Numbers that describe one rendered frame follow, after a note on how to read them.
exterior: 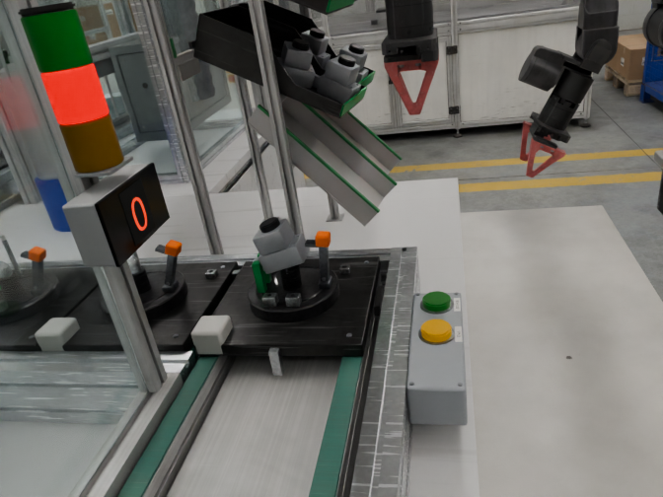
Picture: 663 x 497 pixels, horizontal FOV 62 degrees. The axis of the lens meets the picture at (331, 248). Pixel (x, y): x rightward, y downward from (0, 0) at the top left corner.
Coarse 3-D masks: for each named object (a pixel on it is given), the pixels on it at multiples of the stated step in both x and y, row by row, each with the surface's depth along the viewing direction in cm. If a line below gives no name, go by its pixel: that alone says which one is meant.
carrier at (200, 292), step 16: (144, 272) 88; (160, 272) 95; (176, 272) 94; (192, 272) 97; (224, 272) 95; (144, 288) 89; (160, 288) 89; (176, 288) 89; (192, 288) 92; (208, 288) 91; (224, 288) 93; (144, 304) 86; (160, 304) 85; (176, 304) 87; (192, 304) 87; (208, 304) 87; (160, 320) 84; (176, 320) 84; (192, 320) 83; (160, 336) 81; (176, 336) 80
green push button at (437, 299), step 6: (426, 294) 81; (432, 294) 80; (438, 294) 80; (444, 294) 80; (426, 300) 79; (432, 300) 79; (438, 300) 79; (444, 300) 79; (450, 300) 79; (426, 306) 79; (432, 306) 78; (438, 306) 78; (444, 306) 78
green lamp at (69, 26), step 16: (32, 16) 50; (48, 16) 50; (64, 16) 50; (32, 32) 50; (48, 32) 50; (64, 32) 51; (80, 32) 52; (32, 48) 51; (48, 48) 51; (64, 48) 51; (80, 48) 52; (48, 64) 51; (64, 64) 52; (80, 64) 52
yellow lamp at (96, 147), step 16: (64, 128) 54; (80, 128) 54; (96, 128) 55; (112, 128) 57; (80, 144) 55; (96, 144) 55; (112, 144) 57; (80, 160) 56; (96, 160) 56; (112, 160) 57
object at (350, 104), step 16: (208, 16) 94; (224, 16) 99; (240, 16) 102; (208, 32) 92; (224, 32) 91; (240, 32) 90; (272, 32) 102; (288, 32) 101; (208, 48) 94; (224, 48) 93; (240, 48) 92; (256, 48) 91; (272, 48) 103; (224, 64) 94; (240, 64) 93; (256, 64) 92; (256, 80) 93; (288, 80) 91; (288, 96) 93; (304, 96) 92; (320, 96) 91; (336, 112) 91
